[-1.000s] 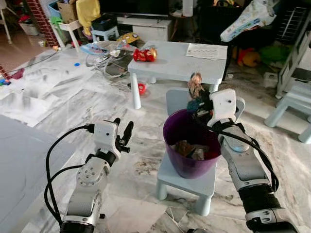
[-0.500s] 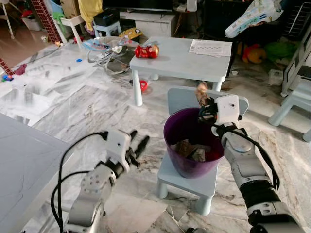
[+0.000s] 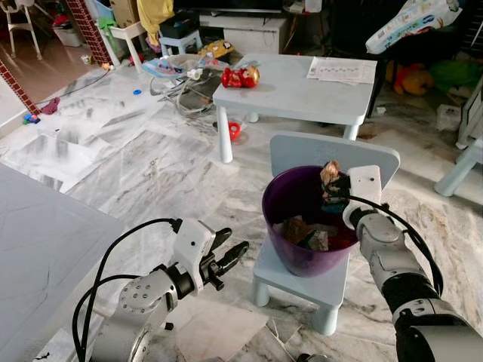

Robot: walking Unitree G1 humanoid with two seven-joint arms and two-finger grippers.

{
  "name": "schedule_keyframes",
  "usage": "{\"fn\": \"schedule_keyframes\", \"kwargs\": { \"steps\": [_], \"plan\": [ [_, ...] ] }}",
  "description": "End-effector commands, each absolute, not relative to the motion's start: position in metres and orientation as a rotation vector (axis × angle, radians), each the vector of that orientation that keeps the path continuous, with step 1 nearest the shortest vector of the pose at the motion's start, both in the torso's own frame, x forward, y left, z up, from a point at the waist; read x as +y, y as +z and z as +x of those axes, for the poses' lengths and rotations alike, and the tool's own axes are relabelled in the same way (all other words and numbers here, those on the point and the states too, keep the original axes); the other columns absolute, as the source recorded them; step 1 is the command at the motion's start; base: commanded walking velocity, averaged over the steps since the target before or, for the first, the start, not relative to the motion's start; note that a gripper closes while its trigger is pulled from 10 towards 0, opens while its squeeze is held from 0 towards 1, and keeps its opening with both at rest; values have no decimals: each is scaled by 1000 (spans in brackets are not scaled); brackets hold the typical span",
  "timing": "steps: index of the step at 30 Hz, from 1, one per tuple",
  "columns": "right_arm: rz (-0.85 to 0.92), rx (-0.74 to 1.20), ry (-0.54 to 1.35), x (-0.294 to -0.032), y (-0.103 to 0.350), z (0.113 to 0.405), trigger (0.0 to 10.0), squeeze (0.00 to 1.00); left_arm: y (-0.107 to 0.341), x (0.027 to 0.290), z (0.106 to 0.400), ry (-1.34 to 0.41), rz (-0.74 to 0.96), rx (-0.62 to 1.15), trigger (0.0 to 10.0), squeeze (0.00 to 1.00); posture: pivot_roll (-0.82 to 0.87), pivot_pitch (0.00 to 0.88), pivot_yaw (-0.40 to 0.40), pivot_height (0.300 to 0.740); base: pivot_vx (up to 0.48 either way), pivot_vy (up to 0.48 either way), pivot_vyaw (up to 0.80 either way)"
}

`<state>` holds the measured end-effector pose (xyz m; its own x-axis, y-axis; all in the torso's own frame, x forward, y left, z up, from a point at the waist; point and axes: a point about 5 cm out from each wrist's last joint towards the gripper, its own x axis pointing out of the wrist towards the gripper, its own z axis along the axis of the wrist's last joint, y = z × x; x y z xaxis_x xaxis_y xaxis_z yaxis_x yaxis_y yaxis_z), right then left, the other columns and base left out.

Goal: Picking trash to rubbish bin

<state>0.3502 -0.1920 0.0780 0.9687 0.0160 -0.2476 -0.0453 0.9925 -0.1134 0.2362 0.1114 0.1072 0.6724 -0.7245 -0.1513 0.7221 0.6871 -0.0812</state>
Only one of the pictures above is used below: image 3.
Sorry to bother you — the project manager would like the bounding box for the green plush toy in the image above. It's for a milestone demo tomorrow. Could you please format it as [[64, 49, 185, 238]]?
[[430, 59, 483, 93]]

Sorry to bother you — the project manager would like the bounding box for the white low cabinet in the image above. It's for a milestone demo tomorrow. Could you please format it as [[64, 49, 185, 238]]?
[[199, 13, 289, 55]]

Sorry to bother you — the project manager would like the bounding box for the yellow plush toy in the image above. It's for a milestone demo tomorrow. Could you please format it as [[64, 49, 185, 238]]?
[[388, 63, 435, 97]]

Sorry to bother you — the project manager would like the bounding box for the grey-blue small child chair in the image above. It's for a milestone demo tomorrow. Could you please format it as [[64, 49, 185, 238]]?
[[251, 131, 401, 337]]

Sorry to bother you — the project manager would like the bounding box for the yellow hanging cloth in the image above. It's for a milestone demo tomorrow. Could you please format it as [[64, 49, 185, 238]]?
[[137, 0, 176, 48]]

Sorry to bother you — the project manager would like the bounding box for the white high chair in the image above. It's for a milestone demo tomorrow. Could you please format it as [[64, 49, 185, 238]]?
[[3, 0, 44, 61]]

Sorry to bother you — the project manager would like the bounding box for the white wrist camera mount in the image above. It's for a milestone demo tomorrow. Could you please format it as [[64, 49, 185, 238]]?
[[171, 219, 217, 293], [343, 165, 384, 229]]

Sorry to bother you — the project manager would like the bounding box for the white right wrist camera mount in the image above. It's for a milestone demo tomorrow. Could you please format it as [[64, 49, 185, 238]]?
[[343, 165, 384, 229]]

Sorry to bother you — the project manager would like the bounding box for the black bag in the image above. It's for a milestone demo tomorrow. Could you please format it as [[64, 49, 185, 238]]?
[[158, 11, 200, 40]]

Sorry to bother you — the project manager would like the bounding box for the white tall stool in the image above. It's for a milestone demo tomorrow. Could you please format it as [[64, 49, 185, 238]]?
[[109, 21, 149, 73]]

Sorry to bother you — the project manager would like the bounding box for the brown trash piece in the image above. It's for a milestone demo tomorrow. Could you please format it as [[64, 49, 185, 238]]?
[[320, 160, 341, 186]]

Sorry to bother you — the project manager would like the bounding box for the small white box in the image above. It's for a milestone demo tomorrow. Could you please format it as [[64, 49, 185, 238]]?
[[437, 103, 463, 132]]

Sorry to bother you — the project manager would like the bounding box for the small blue stool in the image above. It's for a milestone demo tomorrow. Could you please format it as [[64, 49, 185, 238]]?
[[159, 30, 204, 58]]

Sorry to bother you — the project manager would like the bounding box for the purple cloth scrap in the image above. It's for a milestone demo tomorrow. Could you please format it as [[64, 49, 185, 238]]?
[[40, 97, 62, 116]]

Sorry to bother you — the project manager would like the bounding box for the printed white paper sheet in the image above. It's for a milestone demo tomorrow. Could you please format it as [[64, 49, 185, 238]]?
[[306, 56, 377, 85]]

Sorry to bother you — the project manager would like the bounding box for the crumpled trash pile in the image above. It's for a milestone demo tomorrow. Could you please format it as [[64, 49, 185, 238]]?
[[281, 216, 340, 253]]

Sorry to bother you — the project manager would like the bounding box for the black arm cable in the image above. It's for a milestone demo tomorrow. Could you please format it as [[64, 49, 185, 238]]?
[[72, 218, 183, 357], [346, 195, 445, 296]]

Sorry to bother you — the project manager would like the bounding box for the light blue child table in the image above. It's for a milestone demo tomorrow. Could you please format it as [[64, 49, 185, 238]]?
[[213, 52, 388, 165]]

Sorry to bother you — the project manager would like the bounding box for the red toy figure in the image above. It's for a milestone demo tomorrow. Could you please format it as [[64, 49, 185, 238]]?
[[220, 65, 261, 90]]

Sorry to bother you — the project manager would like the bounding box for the beige paper sheet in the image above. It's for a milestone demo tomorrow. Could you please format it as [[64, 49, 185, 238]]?
[[172, 297, 270, 361]]

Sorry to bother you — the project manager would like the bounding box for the red brick pattern pillar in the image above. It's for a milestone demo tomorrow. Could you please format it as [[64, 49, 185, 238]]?
[[66, 0, 113, 68]]

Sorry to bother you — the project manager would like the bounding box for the purple plastic rubbish bin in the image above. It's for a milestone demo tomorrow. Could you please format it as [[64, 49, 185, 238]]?
[[261, 165, 361, 278]]

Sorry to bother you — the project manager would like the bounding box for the blue toy tray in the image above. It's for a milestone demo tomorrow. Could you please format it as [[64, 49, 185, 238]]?
[[142, 54, 206, 81]]

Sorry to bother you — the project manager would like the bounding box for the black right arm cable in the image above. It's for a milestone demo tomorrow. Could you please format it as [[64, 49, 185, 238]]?
[[346, 195, 445, 296]]

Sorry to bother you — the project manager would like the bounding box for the clear wire basket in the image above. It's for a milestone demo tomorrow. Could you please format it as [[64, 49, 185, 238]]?
[[149, 69, 221, 118]]

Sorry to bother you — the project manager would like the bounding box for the white diaper package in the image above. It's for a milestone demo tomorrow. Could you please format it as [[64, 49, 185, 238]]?
[[365, 0, 463, 56]]

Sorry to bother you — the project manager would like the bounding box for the light blue plastic stool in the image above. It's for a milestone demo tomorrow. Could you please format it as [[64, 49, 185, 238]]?
[[435, 139, 483, 198]]

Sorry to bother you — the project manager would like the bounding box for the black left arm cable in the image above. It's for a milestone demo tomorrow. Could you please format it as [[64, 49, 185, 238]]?
[[72, 218, 183, 357]]

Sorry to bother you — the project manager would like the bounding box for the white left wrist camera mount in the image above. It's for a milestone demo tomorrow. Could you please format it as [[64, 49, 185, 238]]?
[[171, 219, 217, 293]]

